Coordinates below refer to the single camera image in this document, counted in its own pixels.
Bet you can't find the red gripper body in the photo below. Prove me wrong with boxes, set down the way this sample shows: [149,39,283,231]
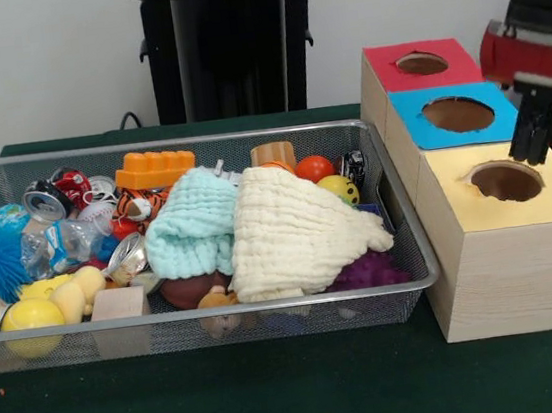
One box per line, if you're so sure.
[475,13,552,114]

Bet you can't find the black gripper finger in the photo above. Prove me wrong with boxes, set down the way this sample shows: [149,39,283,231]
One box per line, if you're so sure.
[522,94,552,166]
[501,92,546,166]

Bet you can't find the cream white cloth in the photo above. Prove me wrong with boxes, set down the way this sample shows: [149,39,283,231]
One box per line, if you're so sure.
[215,151,401,307]

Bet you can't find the wooden box with three holes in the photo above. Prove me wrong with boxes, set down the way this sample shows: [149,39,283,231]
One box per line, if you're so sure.
[352,24,552,352]

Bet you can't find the silver mesh bin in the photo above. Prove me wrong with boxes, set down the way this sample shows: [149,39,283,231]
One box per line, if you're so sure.
[0,106,447,373]

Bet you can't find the yellow smiley ball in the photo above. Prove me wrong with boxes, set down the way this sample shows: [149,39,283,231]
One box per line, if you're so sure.
[316,172,362,211]

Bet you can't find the purple knobbly ball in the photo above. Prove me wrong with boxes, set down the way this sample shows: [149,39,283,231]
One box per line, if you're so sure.
[321,245,412,294]

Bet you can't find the red-orange ball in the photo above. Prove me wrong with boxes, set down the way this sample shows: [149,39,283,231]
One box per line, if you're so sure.
[293,152,337,185]

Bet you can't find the mint green cloth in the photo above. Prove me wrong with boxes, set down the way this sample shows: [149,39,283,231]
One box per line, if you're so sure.
[135,163,250,287]

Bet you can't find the orange toy brick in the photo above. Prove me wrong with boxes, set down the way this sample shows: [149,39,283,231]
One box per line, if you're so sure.
[112,144,199,193]

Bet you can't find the orange tiger plush toy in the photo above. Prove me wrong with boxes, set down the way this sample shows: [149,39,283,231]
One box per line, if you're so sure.
[108,181,177,237]

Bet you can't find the plain wooden block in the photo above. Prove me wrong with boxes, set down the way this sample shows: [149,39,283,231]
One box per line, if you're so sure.
[87,284,157,361]

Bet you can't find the plain yellow ball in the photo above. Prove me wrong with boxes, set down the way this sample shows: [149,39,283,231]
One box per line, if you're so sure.
[0,294,70,362]

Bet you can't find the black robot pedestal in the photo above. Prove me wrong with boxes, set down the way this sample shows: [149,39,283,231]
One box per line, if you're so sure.
[122,0,348,131]

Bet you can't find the black cable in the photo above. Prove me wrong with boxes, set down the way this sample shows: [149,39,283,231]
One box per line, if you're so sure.
[118,110,144,131]

